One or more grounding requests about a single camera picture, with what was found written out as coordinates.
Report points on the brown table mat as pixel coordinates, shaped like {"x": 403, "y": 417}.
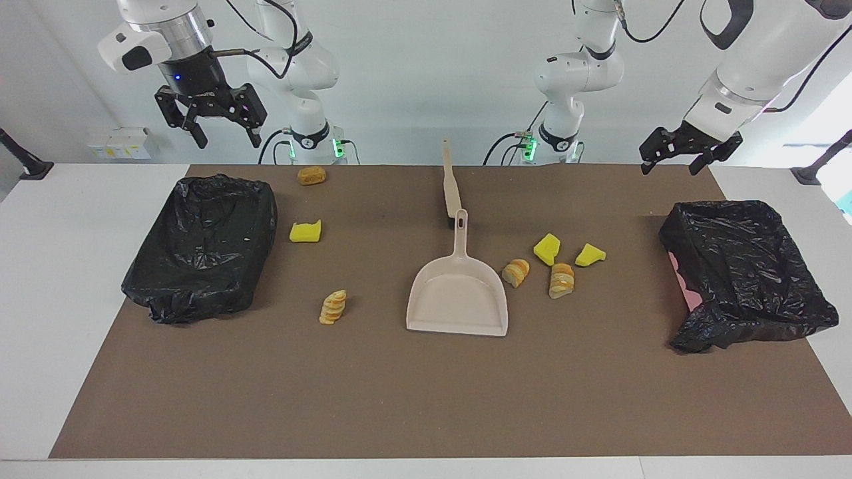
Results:
{"x": 426, "y": 399}

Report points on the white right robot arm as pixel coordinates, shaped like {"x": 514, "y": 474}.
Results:
{"x": 313, "y": 66}

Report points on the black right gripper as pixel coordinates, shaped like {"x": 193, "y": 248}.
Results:
{"x": 193, "y": 80}

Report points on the black trash bag bin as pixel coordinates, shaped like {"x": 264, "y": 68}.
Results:
{"x": 200, "y": 253}

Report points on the small striped croissant piece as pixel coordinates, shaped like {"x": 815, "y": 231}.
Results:
{"x": 333, "y": 307}

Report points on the white wall socket box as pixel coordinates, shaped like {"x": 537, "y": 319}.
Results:
{"x": 123, "y": 143}

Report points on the brown bread roll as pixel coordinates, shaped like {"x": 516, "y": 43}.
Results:
{"x": 311, "y": 175}

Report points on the beige plastic dustpan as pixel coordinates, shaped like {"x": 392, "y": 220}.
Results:
{"x": 459, "y": 299}

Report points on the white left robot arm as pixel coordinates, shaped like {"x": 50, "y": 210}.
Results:
{"x": 752, "y": 53}

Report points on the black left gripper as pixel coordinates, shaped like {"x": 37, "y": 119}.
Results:
{"x": 702, "y": 143}

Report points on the black bag over pink bin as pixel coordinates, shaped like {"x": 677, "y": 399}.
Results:
{"x": 752, "y": 279}

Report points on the large striped croissant piece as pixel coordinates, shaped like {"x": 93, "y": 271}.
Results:
{"x": 561, "y": 281}

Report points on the yellow sponge piece green backing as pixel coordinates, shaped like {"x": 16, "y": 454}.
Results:
{"x": 546, "y": 249}

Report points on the pink plastic bin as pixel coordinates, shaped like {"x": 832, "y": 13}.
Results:
{"x": 685, "y": 286}

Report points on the black stand foot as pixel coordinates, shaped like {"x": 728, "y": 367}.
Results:
{"x": 30, "y": 166}
{"x": 809, "y": 174}

